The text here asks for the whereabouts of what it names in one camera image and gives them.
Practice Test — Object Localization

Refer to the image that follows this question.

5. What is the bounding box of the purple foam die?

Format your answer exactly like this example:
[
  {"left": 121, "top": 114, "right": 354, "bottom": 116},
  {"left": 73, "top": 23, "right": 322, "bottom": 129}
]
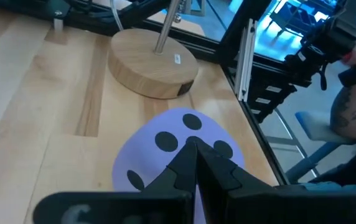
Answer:
[{"left": 111, "top": 107, "right": 246, "bottom": 224}]

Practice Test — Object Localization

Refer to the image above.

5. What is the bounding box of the blue stool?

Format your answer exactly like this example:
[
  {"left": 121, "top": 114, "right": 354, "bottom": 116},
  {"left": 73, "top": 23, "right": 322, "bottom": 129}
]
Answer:
[{"left": 285, "top": 110, "right": 356, "bottom": 184}]

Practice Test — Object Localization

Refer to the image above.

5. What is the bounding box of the silver aluminium extrusion bar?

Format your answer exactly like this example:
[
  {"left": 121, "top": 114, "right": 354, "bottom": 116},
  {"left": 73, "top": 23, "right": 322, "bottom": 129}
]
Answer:
[{"left": 233, "top": 17, "right": 259, "bottom": 103}]

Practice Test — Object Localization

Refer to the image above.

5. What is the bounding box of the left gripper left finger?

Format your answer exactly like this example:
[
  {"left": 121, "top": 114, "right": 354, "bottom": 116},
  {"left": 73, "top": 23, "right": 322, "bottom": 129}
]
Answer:
[{"left": 33, "top": 136, "right": 197, "bottom": 224}]

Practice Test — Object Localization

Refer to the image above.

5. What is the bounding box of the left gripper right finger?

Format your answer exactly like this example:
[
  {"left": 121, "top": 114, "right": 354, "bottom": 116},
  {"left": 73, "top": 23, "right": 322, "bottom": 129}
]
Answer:
[{"left": 196, "top": 138, "right": 356, "bottom": 224}]

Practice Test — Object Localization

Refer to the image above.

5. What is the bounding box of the white lamp cord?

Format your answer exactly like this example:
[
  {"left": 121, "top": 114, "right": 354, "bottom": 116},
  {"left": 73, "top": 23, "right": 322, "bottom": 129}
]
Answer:
[{"left": 109, "top": 0, "right": 125, "bottom": 32}]

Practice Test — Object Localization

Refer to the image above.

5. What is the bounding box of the white shade wooden lamp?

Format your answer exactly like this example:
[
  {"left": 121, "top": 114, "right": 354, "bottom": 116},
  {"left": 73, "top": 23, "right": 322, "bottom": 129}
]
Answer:
[{"left": 108, "top": 0, "right": 200, "bottom": 100}]

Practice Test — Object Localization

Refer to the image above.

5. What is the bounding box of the person's leg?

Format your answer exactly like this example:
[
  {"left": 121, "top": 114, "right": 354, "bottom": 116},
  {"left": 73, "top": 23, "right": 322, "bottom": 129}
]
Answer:
[{"left": 329, "top": 84, "right": 356, "bottom": 144}]

